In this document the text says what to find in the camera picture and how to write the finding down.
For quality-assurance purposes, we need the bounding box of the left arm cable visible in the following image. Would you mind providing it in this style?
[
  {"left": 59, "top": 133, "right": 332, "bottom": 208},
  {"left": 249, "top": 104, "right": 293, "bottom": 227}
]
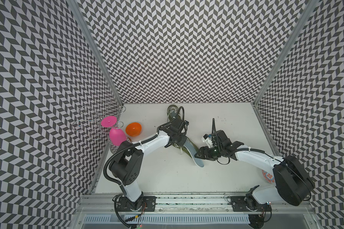
[{"left": 103, "top": 106, "right": 187, "bottom": 187}]

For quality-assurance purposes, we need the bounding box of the wire glass rack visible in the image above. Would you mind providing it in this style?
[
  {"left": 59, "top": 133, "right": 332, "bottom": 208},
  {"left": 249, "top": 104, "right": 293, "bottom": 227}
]
[{"left": 70, "top": 105, "right": 127, "bottom": 147}]

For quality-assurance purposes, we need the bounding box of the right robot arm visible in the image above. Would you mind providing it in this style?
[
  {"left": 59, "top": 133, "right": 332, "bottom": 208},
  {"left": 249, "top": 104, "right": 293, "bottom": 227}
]
[{"left": 194, "top": 130, "right": 315, "bottom": 211}]

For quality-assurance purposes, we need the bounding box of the green shoe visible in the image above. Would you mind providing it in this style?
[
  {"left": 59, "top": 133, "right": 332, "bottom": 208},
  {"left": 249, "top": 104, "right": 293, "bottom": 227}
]
[
  {"left": 167, "top": 105, "right": 179, "bottom": 122},
  {"left": 173, "top": 137, "right": 203, "bottom": 164}
]

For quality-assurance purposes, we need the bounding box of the blue insole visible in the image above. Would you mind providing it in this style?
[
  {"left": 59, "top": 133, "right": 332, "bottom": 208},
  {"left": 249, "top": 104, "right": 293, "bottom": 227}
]
[{"left": 183, "top": 138, "right": 205, "bottom": 168}]

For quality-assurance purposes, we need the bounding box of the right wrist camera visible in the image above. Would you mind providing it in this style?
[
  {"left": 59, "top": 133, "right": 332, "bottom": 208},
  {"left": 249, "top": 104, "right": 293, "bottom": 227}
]
[{"left": 202, "top": 134, "right": 214, "bottom": 148}]

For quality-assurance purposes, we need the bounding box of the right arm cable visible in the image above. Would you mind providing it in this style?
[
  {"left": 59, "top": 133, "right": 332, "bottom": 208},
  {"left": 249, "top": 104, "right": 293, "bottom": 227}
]
[{"left": 211, "top": 118, "right": 282, "bottom": 165}]

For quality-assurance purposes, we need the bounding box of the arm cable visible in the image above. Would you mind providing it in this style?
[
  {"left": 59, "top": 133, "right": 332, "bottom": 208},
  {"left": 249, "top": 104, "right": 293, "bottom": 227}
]
[
  {"left": 211, "top": 118, "right": 282, "bottom": 165},
  {"left": 103, "top": 106, "right": 187, "bottom": 187}
]

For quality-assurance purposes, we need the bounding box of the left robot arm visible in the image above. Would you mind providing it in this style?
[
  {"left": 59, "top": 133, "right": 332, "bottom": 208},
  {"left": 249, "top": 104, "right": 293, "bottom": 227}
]
[{"left": 103, "top": 117, "right": 189, "bottom": 210}]

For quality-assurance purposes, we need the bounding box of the pink plastic wine glass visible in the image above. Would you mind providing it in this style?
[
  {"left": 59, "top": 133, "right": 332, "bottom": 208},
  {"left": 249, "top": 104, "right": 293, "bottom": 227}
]
[{"left": 100, "top": 116, "right": 127, "bottom": 147}]

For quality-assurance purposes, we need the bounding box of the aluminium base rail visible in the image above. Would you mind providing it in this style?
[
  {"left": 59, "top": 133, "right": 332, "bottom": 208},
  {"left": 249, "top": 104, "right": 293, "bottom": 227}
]
[{"left": 74, "top": 192, "right": 316, "bottom": 215}]

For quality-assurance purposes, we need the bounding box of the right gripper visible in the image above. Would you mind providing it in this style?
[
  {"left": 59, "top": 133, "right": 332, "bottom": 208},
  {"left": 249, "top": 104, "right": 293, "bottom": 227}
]
[{"left": 194, "top": 144, "right": 224, "bottom": 161}]

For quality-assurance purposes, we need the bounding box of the orange plastic cup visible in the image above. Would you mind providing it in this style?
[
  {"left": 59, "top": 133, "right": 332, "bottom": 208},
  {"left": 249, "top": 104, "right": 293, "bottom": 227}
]
[{"left": 125, "top": 122, "right": 142, "bottom": 137}]

